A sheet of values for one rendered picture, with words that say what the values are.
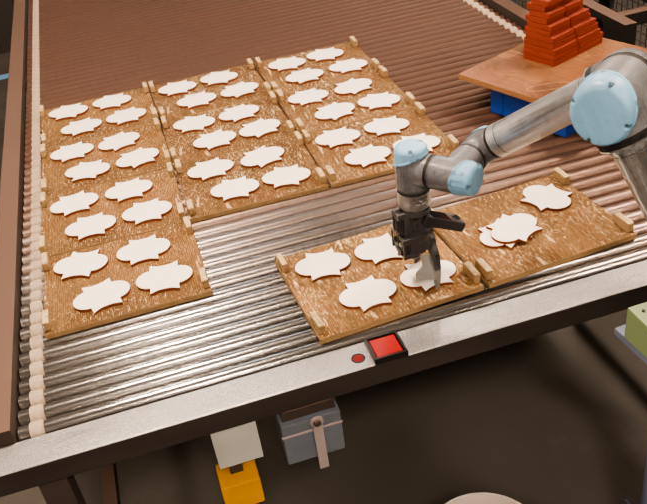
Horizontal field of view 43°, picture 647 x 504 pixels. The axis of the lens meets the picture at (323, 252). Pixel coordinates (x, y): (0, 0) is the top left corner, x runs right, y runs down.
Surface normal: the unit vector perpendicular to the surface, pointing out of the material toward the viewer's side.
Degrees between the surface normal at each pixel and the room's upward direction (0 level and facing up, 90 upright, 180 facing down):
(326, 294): 0
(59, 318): 0
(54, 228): 0
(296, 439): 90
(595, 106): 83
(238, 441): 90
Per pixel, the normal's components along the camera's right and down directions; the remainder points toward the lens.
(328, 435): 0.28, 0.51
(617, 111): -0.65, 0.42
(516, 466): -0.12, -0.82
